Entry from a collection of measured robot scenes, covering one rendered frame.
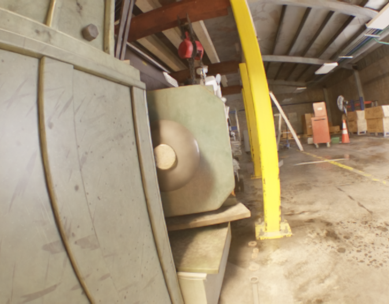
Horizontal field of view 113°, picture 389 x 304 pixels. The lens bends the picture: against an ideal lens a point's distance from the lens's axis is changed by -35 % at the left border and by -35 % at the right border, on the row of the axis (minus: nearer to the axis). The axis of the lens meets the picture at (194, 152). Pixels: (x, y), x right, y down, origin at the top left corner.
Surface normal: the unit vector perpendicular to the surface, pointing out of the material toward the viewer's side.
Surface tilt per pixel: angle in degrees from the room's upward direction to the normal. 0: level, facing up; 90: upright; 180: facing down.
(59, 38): 90
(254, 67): 90
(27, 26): 90
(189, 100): 90
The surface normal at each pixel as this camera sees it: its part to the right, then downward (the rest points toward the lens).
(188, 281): -0.26, 0.09
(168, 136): 0.08, 0.05
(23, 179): 0.96, -0.11
